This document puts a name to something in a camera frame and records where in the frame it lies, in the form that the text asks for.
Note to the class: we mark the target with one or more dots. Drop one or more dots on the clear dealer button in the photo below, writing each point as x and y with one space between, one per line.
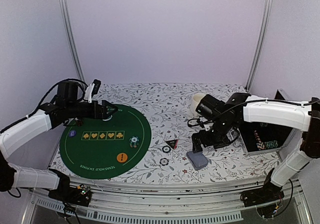
107 119

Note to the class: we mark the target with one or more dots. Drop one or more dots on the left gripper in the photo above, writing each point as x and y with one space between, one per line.
101 113

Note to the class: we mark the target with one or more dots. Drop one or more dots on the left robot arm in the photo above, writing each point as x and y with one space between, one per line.
14 176

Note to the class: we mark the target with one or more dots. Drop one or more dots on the poker chips in case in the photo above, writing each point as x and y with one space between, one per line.
264 137

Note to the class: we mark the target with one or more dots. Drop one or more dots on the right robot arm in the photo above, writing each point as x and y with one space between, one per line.
301 115

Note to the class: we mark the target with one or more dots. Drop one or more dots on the left aluminium frame post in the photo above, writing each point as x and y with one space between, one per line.
70 39

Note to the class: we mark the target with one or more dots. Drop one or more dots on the aluminium frame post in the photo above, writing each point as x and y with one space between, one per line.
259 45
70 39

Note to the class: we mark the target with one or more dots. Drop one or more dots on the front aluminium rail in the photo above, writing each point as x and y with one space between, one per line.
198 203

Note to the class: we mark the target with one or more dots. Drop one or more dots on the black red triangular chip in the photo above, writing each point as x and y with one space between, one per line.
172 143

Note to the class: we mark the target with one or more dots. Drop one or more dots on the red black chip stack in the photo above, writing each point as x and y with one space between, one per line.
78 122

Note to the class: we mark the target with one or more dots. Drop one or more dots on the white ceramic mug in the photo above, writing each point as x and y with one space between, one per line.
195 100

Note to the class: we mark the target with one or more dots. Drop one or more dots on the orange big blind button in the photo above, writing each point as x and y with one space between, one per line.
122 157

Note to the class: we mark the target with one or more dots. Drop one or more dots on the floral tablecloth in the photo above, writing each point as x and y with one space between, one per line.
167 108

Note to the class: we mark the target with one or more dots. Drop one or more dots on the green white chip stack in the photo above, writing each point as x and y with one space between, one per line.
134 142

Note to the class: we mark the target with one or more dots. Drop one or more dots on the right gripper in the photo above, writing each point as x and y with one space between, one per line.
206 141

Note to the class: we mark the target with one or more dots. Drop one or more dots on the right aluminium frame post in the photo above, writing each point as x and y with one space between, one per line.
259 45

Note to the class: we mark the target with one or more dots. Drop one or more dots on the purple small blind button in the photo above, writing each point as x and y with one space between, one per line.
72 133

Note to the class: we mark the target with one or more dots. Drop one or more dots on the blue playing card deck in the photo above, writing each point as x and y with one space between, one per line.
197 159

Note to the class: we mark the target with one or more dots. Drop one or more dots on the black white poker chip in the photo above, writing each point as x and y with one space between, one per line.
166 149

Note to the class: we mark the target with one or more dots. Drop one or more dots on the green poker mat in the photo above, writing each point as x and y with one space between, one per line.
92 153

